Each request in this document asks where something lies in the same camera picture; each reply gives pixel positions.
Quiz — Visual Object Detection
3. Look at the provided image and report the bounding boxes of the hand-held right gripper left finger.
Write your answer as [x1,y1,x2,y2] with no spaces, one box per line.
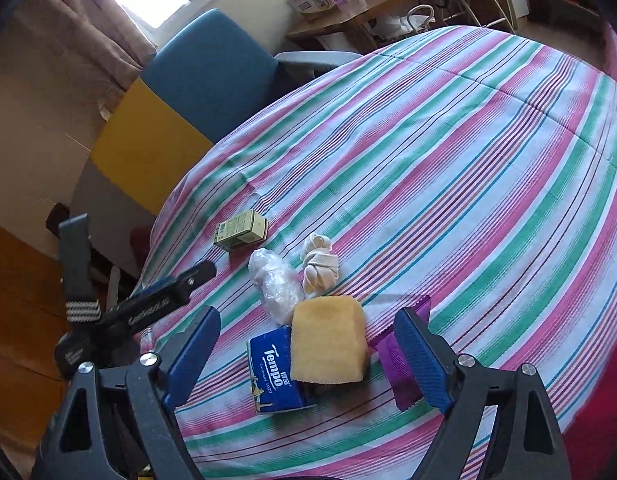
[31,305,222,480]

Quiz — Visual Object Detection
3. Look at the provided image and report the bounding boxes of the yellow sponge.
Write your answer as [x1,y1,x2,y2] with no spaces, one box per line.
[290,296,368,386]

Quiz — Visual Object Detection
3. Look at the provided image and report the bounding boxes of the wooden side table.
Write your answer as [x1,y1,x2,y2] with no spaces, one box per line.
[287,0,439,56]

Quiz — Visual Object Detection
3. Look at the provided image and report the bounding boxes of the white sock bundle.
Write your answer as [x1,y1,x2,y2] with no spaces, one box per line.
[301,232,340,297]

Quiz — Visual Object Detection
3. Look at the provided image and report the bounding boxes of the blue tissue pack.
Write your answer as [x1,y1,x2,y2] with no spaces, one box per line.
[246,325,319,415]

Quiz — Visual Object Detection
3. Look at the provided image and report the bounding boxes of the small green box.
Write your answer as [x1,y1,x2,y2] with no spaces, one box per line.
[212,211,268,252]

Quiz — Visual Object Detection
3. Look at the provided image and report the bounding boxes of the floral curtain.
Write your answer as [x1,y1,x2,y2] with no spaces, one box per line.
[3,0,159,111]

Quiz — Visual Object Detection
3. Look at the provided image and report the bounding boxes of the black rolled mat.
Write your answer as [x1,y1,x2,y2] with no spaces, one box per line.
[45,201,74,235]

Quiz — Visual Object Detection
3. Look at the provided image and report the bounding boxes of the clear plastic bag bundle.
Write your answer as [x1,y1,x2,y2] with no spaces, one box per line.
[248,248,305,325]

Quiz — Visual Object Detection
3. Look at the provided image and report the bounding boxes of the plain purple packet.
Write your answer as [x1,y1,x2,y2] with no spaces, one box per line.
[371,296,434,411]

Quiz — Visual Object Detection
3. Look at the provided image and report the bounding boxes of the dark red cloth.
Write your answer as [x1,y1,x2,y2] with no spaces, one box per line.
[130,226,156,266]

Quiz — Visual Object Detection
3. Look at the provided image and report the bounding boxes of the wooden wardrobe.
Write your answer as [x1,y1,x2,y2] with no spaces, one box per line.
[0,217,154,461]

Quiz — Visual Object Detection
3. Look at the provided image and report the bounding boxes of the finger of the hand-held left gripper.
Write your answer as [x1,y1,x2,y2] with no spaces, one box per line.
[131,261,218,302]
[58,214,96,306]

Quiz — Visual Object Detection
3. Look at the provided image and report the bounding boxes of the grey yellow blue sofa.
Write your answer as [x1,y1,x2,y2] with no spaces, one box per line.
[71,8,362,216]

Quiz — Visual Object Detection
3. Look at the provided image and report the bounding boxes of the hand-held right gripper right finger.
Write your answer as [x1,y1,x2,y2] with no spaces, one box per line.
[393,306,573,480]

